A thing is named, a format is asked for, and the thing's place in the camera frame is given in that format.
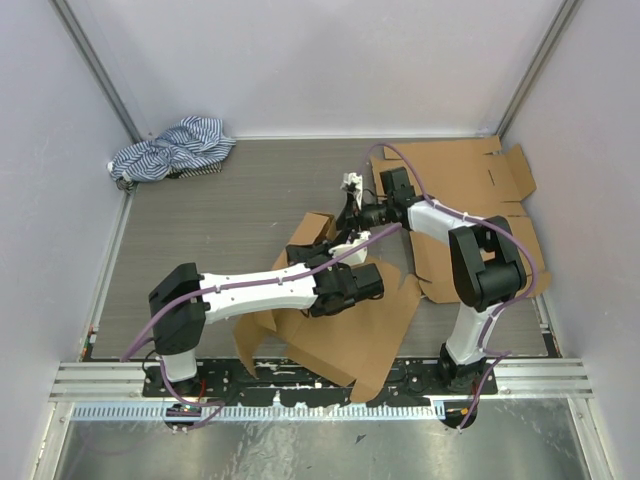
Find brown cardboard box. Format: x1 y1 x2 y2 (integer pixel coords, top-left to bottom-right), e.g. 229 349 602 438
232 210 424 403

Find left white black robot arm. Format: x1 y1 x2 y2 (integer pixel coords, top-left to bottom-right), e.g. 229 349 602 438
149 241 384 397

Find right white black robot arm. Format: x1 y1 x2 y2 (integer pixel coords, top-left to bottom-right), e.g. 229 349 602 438
338 167 526 395

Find stacked brown cardboard blanks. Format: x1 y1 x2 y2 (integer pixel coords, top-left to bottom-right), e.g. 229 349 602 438
369 136 551 297

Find blue striped crumpled cloth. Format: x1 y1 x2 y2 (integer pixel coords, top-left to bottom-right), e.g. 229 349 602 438
107 116 236 191

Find slotted grey cable duct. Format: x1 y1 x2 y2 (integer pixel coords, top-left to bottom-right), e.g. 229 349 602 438
70 401 445 423

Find aluminium frame rail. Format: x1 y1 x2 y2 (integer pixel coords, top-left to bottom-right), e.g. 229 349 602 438
49 360 151 401

